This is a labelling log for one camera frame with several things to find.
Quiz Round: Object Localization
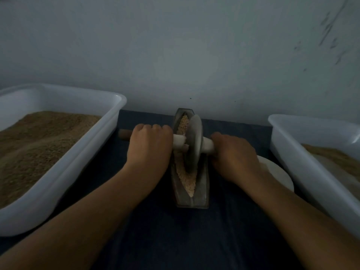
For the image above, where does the person's right hand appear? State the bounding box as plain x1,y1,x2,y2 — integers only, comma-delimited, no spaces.
210,132,263,190

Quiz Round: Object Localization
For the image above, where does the person's left hand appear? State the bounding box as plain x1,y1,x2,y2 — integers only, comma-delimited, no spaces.
125,124,174,179

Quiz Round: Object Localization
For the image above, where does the metal grinding wheel wooden handle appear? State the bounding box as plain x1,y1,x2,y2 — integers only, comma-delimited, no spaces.
118,114,216,174

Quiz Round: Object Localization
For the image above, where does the person's right forearm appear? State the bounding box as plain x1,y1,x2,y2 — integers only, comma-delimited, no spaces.
241,169,360,270

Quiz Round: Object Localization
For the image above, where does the person's left forearm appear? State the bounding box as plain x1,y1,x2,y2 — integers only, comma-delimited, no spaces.
0,162,166,270

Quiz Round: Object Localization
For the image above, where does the crushed pale grain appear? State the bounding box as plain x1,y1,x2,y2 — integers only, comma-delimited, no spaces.
174,114,197,198

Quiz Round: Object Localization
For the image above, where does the metal boat-shaped grinding trough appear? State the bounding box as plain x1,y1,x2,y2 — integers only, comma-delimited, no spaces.
170,108,210,209

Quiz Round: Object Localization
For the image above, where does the white round plate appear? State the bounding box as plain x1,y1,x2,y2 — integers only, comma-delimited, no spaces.
256,155,295,193

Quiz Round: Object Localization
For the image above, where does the large white plastic tub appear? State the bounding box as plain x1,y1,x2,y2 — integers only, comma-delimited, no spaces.
0,83,128,237

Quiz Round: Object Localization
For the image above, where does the dark blue tablecloth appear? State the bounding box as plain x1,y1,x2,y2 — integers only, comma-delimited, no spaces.
0,109,311,270

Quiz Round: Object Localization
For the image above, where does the heap of brown powder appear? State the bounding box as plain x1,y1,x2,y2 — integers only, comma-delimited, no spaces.
0,110,102,209

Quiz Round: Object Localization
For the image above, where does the brown powder layer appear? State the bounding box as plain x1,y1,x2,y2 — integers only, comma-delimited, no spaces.
301,143,360,200

